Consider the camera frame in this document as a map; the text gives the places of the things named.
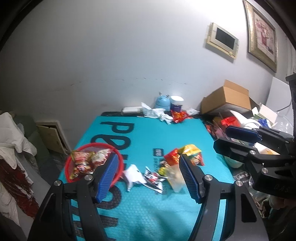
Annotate clear zip bag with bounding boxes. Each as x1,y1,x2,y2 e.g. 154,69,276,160
165,165,185,193

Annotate white wrapper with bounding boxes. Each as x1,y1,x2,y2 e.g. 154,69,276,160
121,164,147,192

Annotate yellow snack packet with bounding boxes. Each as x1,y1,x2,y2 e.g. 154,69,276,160
177,144,202,158

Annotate red gold snack packet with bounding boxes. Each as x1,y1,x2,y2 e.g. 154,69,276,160
164,148,180,166

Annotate red spicy snack packet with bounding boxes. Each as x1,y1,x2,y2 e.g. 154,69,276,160
69,149,112,180

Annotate red plastic mesh basket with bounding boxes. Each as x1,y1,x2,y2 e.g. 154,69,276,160
64,143,124,186

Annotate black white red packet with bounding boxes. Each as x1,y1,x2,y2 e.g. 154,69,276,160
143,166,167,194

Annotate person's right hand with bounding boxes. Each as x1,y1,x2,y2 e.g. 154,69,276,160
269,195,296,210

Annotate red packet side pile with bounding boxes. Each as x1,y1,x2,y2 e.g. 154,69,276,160
221,116,240,127

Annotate brown cardboard box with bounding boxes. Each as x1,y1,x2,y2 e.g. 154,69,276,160
201,80,251,115

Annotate red candy bag far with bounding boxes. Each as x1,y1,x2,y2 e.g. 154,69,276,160
171,111,189,123

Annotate white flat box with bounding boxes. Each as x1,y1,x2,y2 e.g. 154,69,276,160
121,106,142,115

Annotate crumpled white plastic bag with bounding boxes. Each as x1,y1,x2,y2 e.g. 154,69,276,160
141,102,173,125

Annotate leaning cardboard sheet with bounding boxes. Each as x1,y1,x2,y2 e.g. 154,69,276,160
37,125,65,154

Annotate white lidded purple jar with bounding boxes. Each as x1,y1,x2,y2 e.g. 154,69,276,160
170,95,184,112

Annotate blue deer humidifier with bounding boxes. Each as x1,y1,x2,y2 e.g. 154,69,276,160
154,92,171,111

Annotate white quilted jacket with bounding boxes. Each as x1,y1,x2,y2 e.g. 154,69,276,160
1,113,39,225

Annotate gold framed picture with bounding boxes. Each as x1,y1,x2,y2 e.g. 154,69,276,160
243,1,278,73

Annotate cream framed wall panel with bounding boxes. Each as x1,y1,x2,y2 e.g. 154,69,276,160
206,23,239,59

